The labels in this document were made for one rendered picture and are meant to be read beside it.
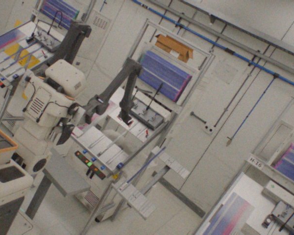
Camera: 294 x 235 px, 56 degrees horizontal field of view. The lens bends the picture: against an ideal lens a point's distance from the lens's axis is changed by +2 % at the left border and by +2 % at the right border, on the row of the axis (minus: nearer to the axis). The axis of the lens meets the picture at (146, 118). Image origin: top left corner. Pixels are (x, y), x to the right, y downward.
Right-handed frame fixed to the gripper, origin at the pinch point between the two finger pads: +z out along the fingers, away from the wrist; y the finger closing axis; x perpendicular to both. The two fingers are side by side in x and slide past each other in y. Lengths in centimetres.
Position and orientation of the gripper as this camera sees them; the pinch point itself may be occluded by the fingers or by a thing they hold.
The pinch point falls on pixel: (125, 123)
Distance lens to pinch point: 231.9
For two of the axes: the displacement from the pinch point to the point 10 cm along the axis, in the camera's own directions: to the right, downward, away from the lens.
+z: -0.1, 5.9, 8.1
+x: -6.7, 5.9, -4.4
